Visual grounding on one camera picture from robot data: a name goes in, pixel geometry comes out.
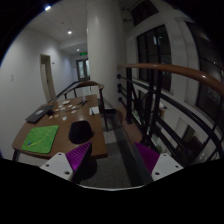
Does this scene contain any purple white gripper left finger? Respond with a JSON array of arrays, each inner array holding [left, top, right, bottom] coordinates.
[[41, 142, 92, 181]]

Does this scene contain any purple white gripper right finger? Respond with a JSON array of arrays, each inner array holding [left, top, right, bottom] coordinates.
[[135, 143, 182, 181]]

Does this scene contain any green mouse pad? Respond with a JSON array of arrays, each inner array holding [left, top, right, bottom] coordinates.
[[22, 125, 59, 154]]

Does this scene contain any black computer mouse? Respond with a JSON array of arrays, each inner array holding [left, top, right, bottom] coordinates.
[[47, 110, 54, 116]]

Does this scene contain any brown wooden table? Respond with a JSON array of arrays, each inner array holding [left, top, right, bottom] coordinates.
[[12, 95, 108, 161]]

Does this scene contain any wooden handrail black railing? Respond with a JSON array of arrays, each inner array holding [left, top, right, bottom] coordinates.
[[117, 63, 224, 164]]

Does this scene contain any dark laptop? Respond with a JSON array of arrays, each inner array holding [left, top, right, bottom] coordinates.
[[26, 106, 53, 123]]

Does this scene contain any wooden chair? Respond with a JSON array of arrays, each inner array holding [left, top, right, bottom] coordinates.
[[63, 81, 108, 127]]

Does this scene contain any corridor door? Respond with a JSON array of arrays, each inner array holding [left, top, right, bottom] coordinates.
[[76, 59, 90, 81]]

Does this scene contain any black cable bundle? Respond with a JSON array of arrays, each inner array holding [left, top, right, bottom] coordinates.
[[75, 99, 89, 110]]

